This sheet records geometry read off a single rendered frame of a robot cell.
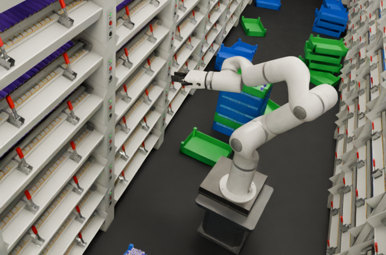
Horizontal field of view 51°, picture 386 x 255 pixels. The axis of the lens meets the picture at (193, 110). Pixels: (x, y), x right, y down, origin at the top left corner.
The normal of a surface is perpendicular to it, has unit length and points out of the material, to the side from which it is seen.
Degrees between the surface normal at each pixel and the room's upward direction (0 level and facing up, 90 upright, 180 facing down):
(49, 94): 18
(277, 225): 0
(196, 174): 0
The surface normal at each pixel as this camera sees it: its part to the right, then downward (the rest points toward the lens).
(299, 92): -0.69, -0.45
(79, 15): 0.41, -0.65
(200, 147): 0.12, -0.78
